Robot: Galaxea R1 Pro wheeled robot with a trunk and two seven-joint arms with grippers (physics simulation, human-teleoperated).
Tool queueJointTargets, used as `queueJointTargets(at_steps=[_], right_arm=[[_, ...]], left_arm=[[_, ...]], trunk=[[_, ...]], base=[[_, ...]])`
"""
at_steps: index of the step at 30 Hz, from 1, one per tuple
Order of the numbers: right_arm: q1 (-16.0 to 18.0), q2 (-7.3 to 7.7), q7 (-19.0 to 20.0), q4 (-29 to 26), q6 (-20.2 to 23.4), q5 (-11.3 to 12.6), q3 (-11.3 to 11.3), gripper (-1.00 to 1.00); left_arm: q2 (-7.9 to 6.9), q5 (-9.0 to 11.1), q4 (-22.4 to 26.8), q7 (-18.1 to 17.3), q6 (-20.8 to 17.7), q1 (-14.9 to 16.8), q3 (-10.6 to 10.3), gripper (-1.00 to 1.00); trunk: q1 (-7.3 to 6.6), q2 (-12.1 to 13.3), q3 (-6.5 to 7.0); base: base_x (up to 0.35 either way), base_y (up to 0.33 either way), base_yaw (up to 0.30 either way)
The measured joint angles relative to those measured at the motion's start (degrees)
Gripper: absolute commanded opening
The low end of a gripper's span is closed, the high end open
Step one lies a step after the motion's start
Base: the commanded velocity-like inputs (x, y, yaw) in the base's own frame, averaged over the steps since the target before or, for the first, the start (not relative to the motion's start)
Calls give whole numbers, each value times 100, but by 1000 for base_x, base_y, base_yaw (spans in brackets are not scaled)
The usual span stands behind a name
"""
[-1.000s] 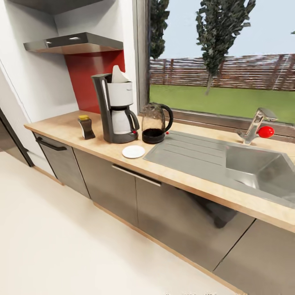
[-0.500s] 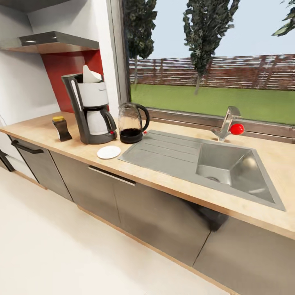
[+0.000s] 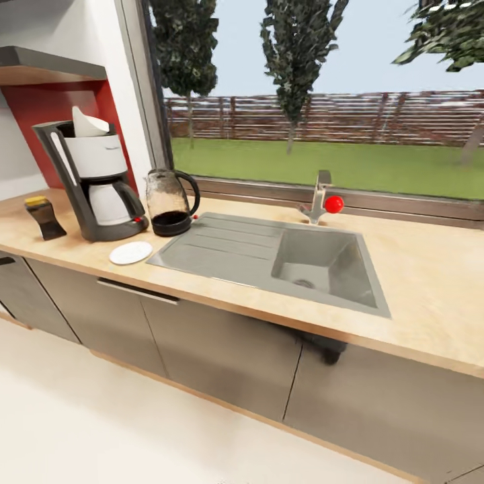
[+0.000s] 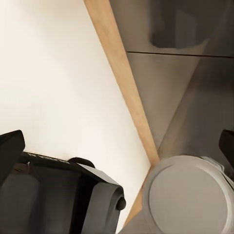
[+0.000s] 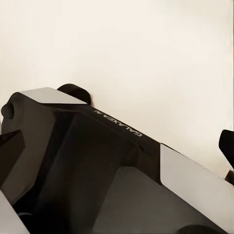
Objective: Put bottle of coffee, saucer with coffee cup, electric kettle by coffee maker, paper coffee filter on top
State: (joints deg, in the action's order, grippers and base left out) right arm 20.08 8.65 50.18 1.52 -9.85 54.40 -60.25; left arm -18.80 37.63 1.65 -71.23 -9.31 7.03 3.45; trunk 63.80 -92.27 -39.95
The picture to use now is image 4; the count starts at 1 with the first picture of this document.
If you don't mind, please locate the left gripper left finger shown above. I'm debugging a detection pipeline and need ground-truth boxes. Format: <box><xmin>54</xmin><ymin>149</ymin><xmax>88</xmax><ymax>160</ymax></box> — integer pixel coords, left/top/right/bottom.
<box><xmin>0</xmin><ymin>130</ymin><xmax>25</xmax><ymax>188</ymax></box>

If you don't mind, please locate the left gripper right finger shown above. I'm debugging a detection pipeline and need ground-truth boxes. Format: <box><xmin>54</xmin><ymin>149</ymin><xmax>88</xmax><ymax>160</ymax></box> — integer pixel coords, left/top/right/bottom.
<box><xmin>218</xmin><ymin>130</ymin><xmax>234</xmax><ymax>169</ymax></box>

